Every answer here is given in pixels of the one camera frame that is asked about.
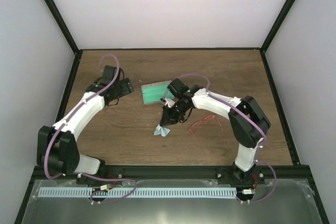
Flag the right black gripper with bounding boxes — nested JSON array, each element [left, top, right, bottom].
[[161, 100, 191, 126]]

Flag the light blue cleaning cloth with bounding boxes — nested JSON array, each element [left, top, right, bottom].
[[153, 124, 171, 137]]

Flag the green glasses case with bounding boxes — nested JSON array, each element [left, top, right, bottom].
[[141, 80, 171, 105]]

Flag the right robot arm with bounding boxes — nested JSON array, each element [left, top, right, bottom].
[[154, 84, 271, 184]]

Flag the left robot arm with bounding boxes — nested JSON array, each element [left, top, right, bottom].
[[37, 78, 134, 184]]

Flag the red transparent sunglasses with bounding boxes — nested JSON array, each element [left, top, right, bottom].
[[188, 114, 225, 144]]

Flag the metal sheet panel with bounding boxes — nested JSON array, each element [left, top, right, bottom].
[[22, 179, 322, 223]]

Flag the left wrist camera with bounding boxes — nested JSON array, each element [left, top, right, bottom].
[[102, 65, 120, 81]]

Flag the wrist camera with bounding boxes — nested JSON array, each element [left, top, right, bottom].
[[102, 65, 120, 81], [167, 78, 189, 99]]

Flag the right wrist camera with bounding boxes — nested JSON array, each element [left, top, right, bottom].
[[167, 78, 189, 99]]

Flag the black aluminium front rail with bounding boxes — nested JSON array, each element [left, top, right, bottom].
[[32, 165, 312, 184]]

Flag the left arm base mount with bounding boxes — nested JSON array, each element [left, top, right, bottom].
[[77, 162, 125, 186]]

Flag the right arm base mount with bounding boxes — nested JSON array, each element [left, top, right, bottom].
[[215, 163, 264, 185]]

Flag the light blue slotted cable duct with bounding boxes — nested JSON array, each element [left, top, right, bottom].
[[37, 187, 237, 199]]

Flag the black left frame post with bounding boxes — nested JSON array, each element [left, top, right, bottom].
[[44, 0, 79, 55]]

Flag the black frame post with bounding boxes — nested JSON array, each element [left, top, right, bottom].
[[261, 0, 296, 52], [44, 0, 79, 55]]

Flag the black right frame post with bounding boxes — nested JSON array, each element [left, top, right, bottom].
[[261, 0, 296, 52]]

